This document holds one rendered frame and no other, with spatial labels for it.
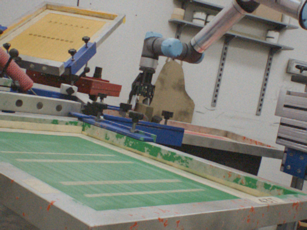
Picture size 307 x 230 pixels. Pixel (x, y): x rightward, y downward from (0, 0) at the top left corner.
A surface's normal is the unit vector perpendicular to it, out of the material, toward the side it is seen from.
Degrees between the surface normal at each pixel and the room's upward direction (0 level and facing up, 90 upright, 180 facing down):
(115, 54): 90
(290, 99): 90
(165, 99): 90
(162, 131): 90
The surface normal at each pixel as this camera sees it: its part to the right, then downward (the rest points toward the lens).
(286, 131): -0.87, -0.14
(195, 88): 0.26, 0.11
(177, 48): 0.61, 0.17
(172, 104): 0.00, 0.00
